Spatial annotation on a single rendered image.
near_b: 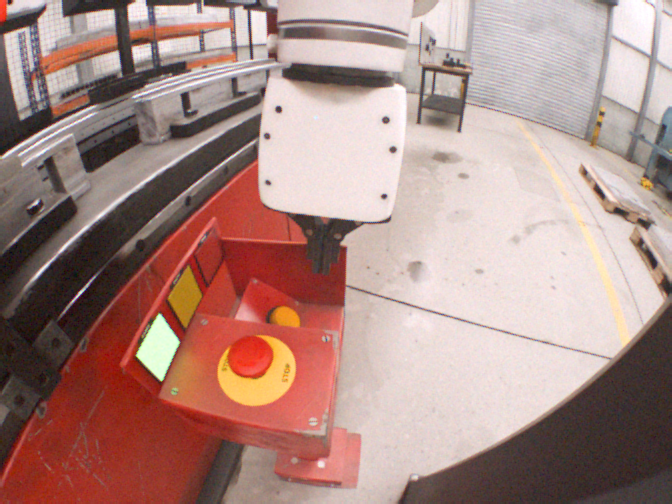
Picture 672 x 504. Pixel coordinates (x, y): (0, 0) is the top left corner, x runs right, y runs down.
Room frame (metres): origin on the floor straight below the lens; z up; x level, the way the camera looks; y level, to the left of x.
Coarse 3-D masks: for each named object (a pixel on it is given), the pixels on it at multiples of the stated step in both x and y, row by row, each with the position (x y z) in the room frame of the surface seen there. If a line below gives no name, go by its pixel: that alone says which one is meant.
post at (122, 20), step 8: (120, 8) 1.19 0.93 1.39; (120, 16) 1.19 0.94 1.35; (120, 24) 1.19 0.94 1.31; (128, 24) 1.23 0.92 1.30; (120, 32) 1.19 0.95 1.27; (128, 32) 1.22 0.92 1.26; (120, 40) 1.19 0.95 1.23; (128, 40) 1.22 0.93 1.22; (120, 48) 1.19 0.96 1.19; (128, 48) 1.21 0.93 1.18; (120, 56) 1.20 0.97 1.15; (128, 56) 1.21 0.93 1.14; (120, 64) 1.20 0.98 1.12; (128, 64) 1.20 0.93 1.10; (128, 72) 1.19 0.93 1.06
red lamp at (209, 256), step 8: (208, 240) 0.24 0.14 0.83; (216, 240) 0.25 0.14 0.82; (200, 248) 0.22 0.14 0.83; (208, 248) 0.23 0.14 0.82; (216, 248) 0.25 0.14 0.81; (200, 256) 0.21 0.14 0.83; (208, 256) 0.23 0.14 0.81; (216, 256) 0.24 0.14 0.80; (200, 264) 0.21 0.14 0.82; (208, 264) 0.22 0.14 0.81; (216, 264) 0.24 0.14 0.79; (208, 272) 0.22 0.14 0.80; (208, 280) 0.21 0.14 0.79
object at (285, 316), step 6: (282, 306) 0.23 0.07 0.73; (276, 312) 0.21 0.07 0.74; (282, 312) 0.22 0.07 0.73; (288, 312) 0.22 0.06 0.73; (294, 312) 0.22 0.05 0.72; (270, 318) 0.21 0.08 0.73; (276, 318) 0.20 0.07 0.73; (282, 318) 0.21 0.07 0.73; (288, 318) 0.21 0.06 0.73; (294, 318) 0.22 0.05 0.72; (276, 324) 0.20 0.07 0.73; (282, 324) 0.20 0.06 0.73; (288, 324) 0.20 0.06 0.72; (294, 324) 0.21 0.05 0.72
